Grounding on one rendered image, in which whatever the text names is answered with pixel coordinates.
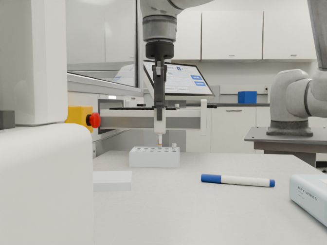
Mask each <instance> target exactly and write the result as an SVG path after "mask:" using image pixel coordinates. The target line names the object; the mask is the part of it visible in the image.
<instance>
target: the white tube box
mask: <svg viewBox="0 0 327 245"><path fill-rule="evenodd" d="M129 167H159V168H179V167H180V147H176V149H172V147H162V148H158V147H133V148H132V149H131V151H130V152H129Z"/></svg>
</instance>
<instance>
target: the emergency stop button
mask: <svg viewBox="0 0 327 245"><path fill-rule="evenodd" d="M89 123H90V124H91V126H92V127H93V128H98V127H99V126H100V123H101V117H100V115H99V113H98V112H93V113H92V115H91V116H90V117H89Z"/></svg>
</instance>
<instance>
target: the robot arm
mask: <svg viewBox="0 0 327 245"><path fill-rule="evenodd" d="M211 1H214V0H140V9H141V12H142V18H143V22H142V25H143V41H144V42H145V43H146V45H145V56H146V58H148V59H155V65H152V71H153V81H154V106H152V108H153V109H154V134H165V108H167V105H165V82H166V73H167V65H165V64H164V60H165V59H172V58H173V57H174V44H173V43H174V42H176V32H177V15H178V14H180V13H181V12H182V11H183V10H185V9H186V8H190V7H196V6H200V5H203V4H206V3H209V2H211ZM307 3H308V9H309V16H310V22H311V28H312V34H313V39H314V45H315V51H316V57H317V62H318V67H317V69H316V70H315V71H314V73H313V75H312V79H309V75H308V74H307V73H306V72H305V71H302V70H300V69H295V70H285V71H281V72H279V73H278V74H277V75H276V76H275V78H274V81H273V83H272V87H271V92H270V115H271V124H270V126H269V127H268V131H267V132H266V135H287V136H313V132H312V131H311V130H310V127H309V117H320V118H327V0H307Z"/></svg>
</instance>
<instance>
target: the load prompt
mask: <svg viewBox="0 0 327 245"><path fill-rule="evenodd" d="M152 65H155V64H152V63H150V66H151V67H152ZM167 70H174V71H185V72H186V70H185V69H184V67H181V66H172V65H167Z"/></svg>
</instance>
